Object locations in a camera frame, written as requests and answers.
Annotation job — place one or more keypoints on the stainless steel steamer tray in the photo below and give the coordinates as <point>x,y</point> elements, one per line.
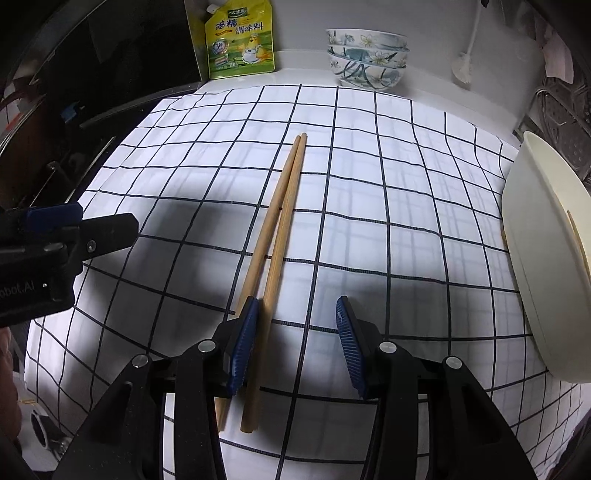
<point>570,129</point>

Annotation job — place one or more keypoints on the cream round plastic basin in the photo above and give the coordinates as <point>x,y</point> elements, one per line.
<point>540,258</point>

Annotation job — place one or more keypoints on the pink hanging cloth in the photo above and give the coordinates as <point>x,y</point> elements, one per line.
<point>556,55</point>

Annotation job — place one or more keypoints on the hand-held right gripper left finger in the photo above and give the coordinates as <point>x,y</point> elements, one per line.
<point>242,346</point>

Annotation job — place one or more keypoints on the floral ceramic bowl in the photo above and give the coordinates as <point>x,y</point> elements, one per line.
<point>367,77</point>
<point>367,39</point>
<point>367,57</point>

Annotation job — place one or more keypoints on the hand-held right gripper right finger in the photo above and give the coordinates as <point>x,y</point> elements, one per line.
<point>353,346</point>

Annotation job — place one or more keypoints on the black gas stove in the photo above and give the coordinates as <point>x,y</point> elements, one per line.
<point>92,138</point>

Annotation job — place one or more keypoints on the white black checked cloth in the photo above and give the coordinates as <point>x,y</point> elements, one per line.
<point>392,207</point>

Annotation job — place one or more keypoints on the glass pot lid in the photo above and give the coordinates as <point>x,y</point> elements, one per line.
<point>14,92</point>

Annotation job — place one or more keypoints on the yellow seasoning pouch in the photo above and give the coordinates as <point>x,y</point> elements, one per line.
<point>240,41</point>

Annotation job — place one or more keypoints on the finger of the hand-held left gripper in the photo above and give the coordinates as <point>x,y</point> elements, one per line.
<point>111,230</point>
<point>51,214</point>

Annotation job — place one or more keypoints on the white dish brush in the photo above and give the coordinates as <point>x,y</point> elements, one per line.
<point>461,67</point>

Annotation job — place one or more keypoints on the wooden chopsticks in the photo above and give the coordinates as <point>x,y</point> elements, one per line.
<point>275,207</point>

